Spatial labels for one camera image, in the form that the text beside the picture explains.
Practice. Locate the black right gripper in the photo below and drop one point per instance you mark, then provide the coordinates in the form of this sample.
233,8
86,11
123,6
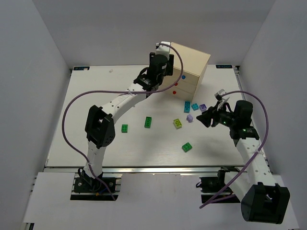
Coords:
213,117

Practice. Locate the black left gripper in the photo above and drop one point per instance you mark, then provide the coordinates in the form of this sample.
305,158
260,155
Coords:
171,63

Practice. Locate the cream wooden drawer cabinet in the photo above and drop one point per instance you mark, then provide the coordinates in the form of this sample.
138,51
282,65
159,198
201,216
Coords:
194,66

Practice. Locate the yellow-green lego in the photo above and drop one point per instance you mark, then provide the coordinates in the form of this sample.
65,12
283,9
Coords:
177,123

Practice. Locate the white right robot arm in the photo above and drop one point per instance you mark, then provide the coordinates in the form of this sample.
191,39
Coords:
262,199

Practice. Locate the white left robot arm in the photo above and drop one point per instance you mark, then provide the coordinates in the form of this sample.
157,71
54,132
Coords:
100,124

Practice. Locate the purple lego right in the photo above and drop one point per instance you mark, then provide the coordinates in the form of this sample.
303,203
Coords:
202,107

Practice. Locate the teal small lego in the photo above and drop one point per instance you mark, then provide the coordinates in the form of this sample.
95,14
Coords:
195,106

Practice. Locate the lilac lego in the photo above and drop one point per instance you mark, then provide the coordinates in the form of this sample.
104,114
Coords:
189,118

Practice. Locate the teal long lego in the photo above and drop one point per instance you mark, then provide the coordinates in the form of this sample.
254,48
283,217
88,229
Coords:
187,107

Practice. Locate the green lego near front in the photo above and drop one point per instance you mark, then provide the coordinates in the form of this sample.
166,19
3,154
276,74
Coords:
186,147

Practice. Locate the right blue table label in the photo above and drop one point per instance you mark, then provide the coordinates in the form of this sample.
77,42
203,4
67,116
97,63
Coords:
224,66

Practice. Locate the blue table label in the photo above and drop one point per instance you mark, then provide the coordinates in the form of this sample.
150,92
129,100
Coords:
224,66
80,68

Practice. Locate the dark green long lego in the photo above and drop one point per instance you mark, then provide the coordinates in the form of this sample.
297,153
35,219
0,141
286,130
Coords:
148,122

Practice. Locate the green square lego left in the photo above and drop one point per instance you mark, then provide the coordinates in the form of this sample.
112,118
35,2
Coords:
124,128

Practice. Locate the left blue table label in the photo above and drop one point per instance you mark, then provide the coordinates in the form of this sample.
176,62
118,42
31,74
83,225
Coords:
80,68

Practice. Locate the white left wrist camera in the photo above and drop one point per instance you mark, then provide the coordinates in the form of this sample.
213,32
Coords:
163,49

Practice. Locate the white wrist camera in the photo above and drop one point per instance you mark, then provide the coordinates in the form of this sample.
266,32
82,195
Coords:
163,49
220,98

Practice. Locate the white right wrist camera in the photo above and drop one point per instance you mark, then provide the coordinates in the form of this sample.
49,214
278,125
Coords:
220,98

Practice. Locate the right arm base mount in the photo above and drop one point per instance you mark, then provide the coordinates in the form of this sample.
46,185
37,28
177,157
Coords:
210,185

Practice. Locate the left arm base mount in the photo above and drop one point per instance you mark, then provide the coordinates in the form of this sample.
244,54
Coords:
86,188

